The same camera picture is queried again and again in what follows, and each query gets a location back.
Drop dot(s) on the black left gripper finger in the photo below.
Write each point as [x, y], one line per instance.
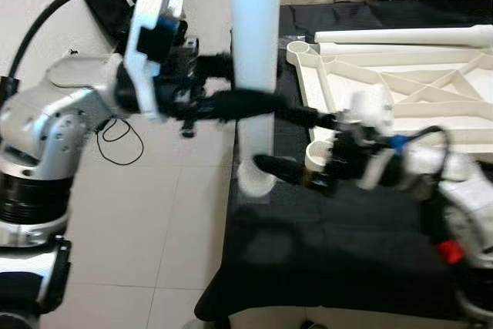
[239, 104]
[214, 67]

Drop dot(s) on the black tablecloth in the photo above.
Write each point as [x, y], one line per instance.
[347, 252]

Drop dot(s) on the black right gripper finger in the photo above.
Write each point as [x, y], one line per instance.
[283, 170]
[308, 118]

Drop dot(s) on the black open suitcase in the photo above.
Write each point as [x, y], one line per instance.
[104, 5]

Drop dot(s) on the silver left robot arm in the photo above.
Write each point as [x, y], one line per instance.
[46, 121]

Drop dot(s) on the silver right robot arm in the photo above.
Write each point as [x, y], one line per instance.
[462, 190]

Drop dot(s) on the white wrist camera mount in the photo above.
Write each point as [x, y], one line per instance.
[142, 36]
[373, 105]

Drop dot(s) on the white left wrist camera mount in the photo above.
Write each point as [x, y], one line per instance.
[142, 36]

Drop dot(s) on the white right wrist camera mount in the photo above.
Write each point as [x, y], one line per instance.
[373, 105]

